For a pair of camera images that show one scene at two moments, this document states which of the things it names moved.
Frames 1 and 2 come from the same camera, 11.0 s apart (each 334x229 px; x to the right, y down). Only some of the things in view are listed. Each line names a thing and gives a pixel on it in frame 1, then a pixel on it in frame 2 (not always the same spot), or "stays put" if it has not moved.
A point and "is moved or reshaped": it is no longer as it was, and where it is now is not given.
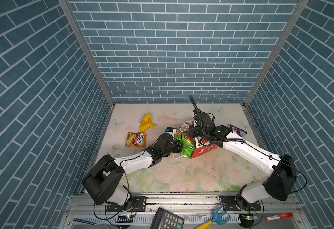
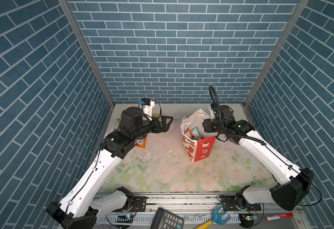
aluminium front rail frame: x=276 y=212 stays put
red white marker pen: x=280 y=216 stays put
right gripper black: x=191 y=133 to x=206 y=125
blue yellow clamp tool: x=218 y=218 stays put
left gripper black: x=177 y=148 to x=163 y=127
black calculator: x=165 y=219 stays put
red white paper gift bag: x=202 y=146 is moved or reshaped
